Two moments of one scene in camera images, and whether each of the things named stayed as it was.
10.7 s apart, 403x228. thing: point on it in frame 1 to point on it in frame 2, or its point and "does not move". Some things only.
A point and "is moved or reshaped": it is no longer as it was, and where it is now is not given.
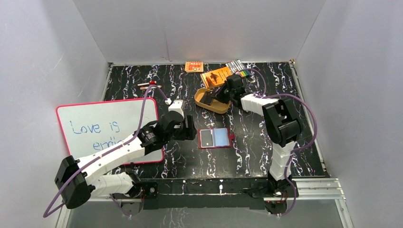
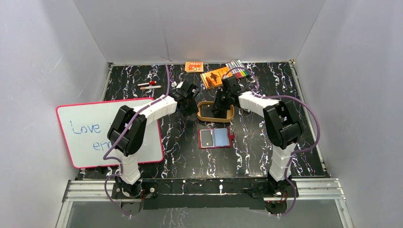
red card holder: [221, 137] does not move
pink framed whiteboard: [88, 128] does not move
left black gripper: [189, 131] to [187, 102]
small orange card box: [194, 67] does not move
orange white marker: [151, 87] does not move
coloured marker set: [236, 66] does not move
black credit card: [206, 138] does not move
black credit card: [207, 98] to [206, 110]
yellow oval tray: [216, 106] is moved or reshaped
